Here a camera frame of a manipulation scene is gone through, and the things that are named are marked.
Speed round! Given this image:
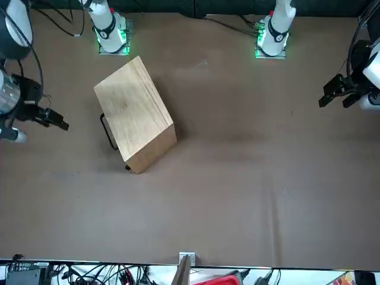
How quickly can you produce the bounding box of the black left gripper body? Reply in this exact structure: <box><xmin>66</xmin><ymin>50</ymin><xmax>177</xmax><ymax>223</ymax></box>
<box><xmin>344</xmin><ymin>40</ymin><xmax>373</xmax><ymax>96</ymax></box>

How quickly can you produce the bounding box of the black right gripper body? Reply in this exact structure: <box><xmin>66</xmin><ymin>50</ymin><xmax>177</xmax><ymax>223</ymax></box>
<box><xmin>11</xmin><ymin>74</ymin><xmax>49</xmax><ymax>121</ymax></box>

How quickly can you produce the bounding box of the wooden drawer box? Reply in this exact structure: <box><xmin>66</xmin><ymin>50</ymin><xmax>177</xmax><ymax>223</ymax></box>
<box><xmin>93</xmin><ymin>55</ymin><xmax>178</xmax><ymax>175</ymax></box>

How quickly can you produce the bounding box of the black power adapter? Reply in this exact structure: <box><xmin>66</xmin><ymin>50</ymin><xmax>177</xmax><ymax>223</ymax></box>
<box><xmin>5</xmin><ymin>261</ymin><xmax>50</xmax><ymax>285</ymax></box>

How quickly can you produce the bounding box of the small black box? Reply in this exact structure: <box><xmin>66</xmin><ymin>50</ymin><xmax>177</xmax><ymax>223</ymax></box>
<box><xmin>354</xmin><ymin>270</ymin><xmax>377</xmax><ymax>285</ymax></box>

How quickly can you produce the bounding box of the colourful booklet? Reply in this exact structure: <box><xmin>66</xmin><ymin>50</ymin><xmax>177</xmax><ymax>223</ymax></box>
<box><xmin>331</xmin><ymin>271</ymin><xmax>356</xmax><ymax>285</ymax></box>

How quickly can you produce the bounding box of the wooden board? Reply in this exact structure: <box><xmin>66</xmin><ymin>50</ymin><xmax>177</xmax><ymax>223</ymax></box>
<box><xmin>171</xmin><ymin>254</ymin><xmax>191</xmax><ymax>285</ymax></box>

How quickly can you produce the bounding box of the red plastic tray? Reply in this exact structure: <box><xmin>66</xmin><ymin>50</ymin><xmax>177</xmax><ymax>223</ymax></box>
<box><xmin>194</xmin><ymin>273</ymin><xmax>243</xmax><ymax>285</ymax></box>

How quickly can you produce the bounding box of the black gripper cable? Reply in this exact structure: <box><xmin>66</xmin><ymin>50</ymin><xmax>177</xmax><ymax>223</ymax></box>
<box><xmin>2</xmin><ymin>11</ymin><xmax>44</xmax><ymax>99</ymax></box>
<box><xmin>346</xmin><ymin>0</ymin><xmax>380</xmax><ymax>80</ymax></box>

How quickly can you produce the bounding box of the black drawer handle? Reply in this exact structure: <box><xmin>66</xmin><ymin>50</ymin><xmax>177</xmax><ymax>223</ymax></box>
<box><xmin>99</xmin><ymin>113</ymin><xmax>119</xmax><ymax>151</ymax></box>

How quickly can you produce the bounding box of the black cable with silver ferrule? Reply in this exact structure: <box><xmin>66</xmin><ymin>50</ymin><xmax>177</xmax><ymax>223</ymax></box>
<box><xmin>29</xmin><ymin>0</ymin><xmax>87</xmax><ymax>38</ymax></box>

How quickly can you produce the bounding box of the black base cable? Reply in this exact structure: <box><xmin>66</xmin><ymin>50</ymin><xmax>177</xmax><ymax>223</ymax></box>
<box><xmin>204</xmin><ymin>13</ymin><xmax>262</xmax><ymax>36</ymax></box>

